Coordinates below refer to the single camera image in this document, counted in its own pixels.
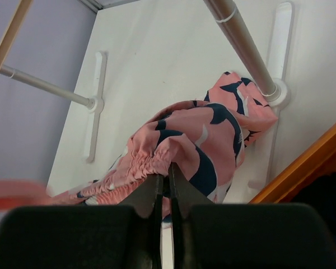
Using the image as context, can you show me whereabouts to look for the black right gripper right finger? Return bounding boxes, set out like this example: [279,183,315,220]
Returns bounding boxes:
[169,164,336,268]

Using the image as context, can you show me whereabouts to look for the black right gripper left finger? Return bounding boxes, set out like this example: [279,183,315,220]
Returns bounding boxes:
[0,175,164,268]

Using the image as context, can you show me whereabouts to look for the pink shark print shorts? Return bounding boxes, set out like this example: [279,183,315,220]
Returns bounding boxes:
[49,72,277,205]

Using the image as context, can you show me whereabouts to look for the navy blue shorts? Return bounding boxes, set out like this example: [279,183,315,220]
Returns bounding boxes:
[291,172,336,208]

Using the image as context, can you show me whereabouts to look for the pink plastic hanger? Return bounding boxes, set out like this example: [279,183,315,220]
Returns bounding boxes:
[0,179,51,211]

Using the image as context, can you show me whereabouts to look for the beige wooden hanger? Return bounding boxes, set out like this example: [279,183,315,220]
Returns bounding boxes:
[0,0,32,70]

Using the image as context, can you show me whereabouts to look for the orange plastic basket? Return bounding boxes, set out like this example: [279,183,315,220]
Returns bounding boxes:
[250,123,336,204]

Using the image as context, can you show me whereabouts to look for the white clothes rack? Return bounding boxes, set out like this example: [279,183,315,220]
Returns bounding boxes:
[0,1,294,191]

